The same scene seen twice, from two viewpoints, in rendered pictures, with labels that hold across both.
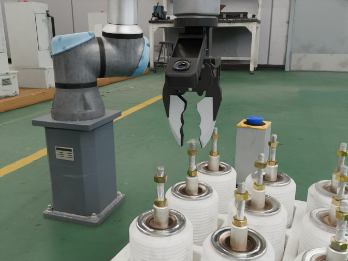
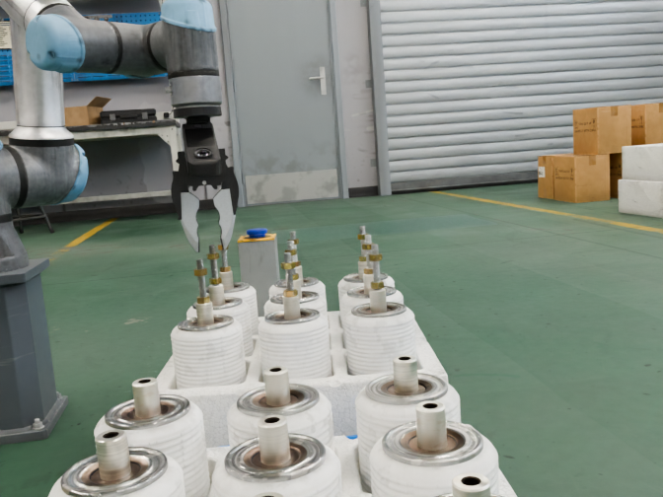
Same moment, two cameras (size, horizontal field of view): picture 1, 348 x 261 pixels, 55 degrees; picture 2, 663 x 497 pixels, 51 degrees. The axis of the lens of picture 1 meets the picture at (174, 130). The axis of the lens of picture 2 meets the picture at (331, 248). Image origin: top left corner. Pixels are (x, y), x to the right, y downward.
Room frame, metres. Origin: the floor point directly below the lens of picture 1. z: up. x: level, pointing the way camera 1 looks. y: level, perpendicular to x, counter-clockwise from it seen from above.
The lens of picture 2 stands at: (-0.46, 0.27, 0.48)
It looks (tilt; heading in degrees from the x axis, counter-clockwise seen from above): 8 degrees down; 333
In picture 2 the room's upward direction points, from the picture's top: 4 degrees counter-clockwise
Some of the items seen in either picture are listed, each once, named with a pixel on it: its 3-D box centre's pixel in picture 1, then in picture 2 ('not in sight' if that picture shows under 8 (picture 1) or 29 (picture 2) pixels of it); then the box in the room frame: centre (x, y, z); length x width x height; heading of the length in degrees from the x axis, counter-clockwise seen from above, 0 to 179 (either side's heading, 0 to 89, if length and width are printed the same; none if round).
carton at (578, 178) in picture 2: not in sight; (581, 177); (2.87, -3.30, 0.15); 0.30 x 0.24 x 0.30; 161
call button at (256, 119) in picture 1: (254, 121); (257, 234); (0.79, -0.20, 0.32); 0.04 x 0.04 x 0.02
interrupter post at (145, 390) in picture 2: not in sight; (146, 398); (0.16, 0.16, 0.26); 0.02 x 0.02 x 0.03
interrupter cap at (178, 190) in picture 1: (191, 190); (217, 304); (0.55, -0.03, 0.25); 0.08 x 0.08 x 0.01
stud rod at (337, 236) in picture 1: (341, 229); (376, 271); (0.34, -0.19, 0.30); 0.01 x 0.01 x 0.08
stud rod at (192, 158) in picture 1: (192, 162); (214, 269); (0.55, -0.03, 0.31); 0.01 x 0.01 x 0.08
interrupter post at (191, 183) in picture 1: (191, 184); (216, 296); (0.55, -0.03, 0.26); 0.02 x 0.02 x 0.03
